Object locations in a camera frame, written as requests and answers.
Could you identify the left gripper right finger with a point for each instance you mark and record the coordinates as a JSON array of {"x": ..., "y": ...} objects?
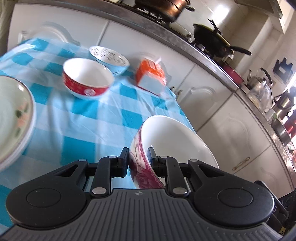
[{"x": 219, "y": 197}]

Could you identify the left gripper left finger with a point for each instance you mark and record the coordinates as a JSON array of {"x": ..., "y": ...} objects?
[{"x": 60, "y": 196}]

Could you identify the pink floral white bowl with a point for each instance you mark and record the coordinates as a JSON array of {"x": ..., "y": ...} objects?
[{"x": 168, "y": 137}]

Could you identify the large white plate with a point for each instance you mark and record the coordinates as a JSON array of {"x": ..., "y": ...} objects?
[{"x": 17, "y": 125}]

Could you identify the green lotus plate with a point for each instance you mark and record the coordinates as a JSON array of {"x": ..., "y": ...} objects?
[{"x": 13, "y": 92}]

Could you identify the red white bowl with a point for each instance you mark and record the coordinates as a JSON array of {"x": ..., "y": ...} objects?
[{"x": 85, "y": 78}]

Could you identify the orange tissue pack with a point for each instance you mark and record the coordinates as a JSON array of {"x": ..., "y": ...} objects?
[{"x": 150, "y": 77}]

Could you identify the blue cartoon animal bowl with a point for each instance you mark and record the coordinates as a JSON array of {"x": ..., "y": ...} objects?
[{"x": 111, "y": 59}]

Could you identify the blue checked tablecloth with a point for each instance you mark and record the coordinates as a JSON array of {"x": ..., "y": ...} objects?
[{"x": 68, "y": 128}]

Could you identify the steel bowl on counter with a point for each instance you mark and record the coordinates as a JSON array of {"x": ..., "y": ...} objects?
[{"x": 281, "y": 132}]

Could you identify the clear plastic bag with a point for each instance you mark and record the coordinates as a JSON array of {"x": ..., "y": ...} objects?
[{"x": 260, "y": 95}]

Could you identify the steel thermos jug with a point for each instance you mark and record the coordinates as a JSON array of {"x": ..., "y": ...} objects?
[{"x": 284, "y": 102}]

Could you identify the steel kettle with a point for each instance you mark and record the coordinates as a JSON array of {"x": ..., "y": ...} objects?
[{"x": 253, "y": 80}]

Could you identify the black wall holder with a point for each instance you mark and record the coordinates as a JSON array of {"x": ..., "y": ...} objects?
[{"x": 283, "y": 70}]

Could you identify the black wok with handle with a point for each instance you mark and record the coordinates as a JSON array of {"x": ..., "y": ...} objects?
[{"x": 213, "y": 41}]

